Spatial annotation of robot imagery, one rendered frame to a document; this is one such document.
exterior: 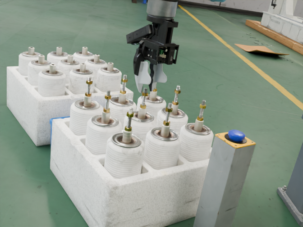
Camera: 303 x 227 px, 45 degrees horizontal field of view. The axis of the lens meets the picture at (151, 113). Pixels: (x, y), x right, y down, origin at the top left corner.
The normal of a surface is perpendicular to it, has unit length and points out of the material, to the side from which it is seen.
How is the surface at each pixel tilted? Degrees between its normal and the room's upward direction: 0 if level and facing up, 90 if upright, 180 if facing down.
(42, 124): 90
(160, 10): 90
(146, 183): 90
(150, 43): 90
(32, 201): 0
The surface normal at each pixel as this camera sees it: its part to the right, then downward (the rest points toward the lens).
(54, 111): 0.56, 0.40
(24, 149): 0.15, -0.91
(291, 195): -0.99, -0.11
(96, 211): -0.82, 0.10
